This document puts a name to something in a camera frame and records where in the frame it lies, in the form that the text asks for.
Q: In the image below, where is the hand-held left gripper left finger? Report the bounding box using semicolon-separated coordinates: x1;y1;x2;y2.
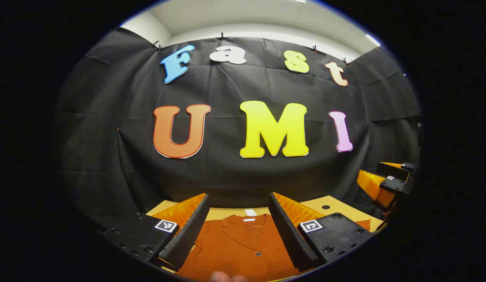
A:
100;193;211;273

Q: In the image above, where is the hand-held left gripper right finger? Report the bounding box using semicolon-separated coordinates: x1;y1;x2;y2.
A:
268;192;374;273

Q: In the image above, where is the orange jacket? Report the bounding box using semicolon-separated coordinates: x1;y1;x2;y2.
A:
175;213;372;282

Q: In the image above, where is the black backdrop cloth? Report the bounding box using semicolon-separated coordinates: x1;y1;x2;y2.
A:
55;27;421;231

